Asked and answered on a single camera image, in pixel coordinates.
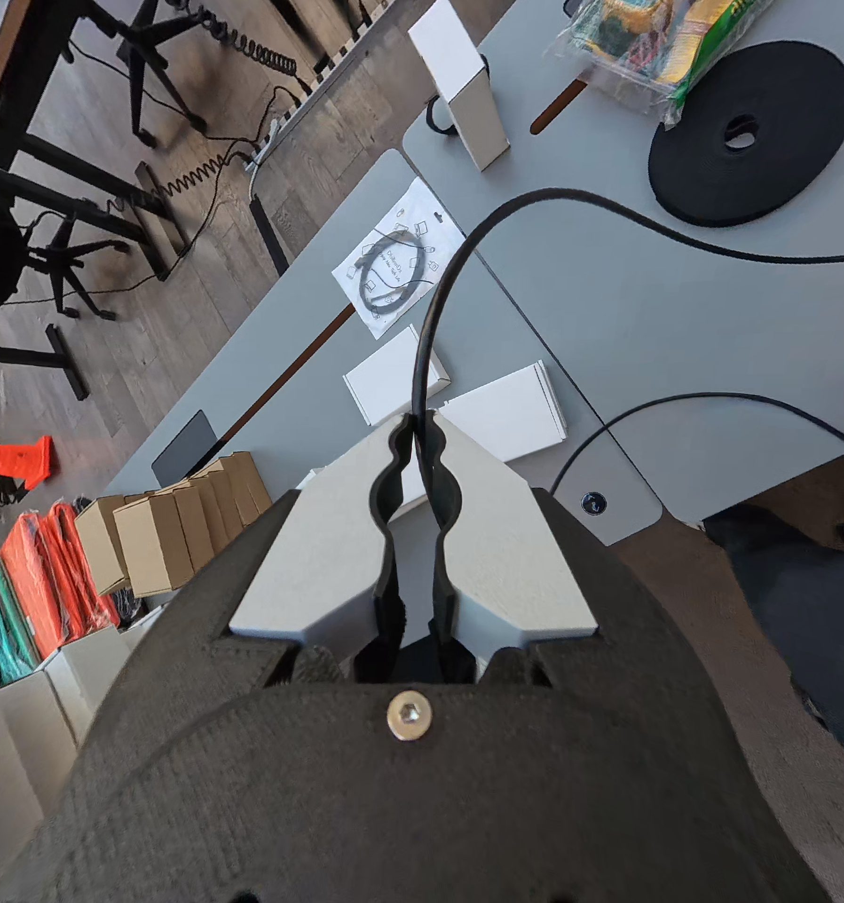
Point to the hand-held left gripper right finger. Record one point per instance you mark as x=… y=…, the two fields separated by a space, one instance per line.
x=520 y=564

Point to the black chair base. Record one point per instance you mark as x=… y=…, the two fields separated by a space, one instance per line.
x=138 y=77

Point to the clear snack bag green edge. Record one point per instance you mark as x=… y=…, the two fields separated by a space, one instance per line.
x=640 y=49

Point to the dark grey tablet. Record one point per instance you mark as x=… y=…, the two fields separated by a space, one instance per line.
x=185 y=451

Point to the stack of flat white boxes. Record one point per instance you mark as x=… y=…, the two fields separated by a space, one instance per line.
x=513 y=409

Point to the row of brown cardboard boxes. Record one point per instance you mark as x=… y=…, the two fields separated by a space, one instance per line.
x=154 y=543

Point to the person's dark trousers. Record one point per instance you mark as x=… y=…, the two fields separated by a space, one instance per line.
x=802 y=621

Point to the flat white cardboard box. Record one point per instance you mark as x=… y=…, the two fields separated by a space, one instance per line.
x=386 y=381

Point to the black desk foot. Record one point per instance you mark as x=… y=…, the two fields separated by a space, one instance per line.
x=13 y=355

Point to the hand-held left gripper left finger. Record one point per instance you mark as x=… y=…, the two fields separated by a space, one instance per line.
x=309 y=564

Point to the black round desk control button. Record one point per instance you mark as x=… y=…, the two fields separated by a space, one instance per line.
x=594 y=503

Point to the black velcro tape roll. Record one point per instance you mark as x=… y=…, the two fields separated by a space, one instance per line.
x=781 y=176

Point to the white cardboard bins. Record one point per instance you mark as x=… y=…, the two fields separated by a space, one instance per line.
x=13 y=741

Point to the orange traffic cone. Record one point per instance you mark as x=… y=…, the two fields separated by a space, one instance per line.
x=13 y=462

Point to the upright white cardboard box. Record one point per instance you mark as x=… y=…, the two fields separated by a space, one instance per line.
x=464 y=92

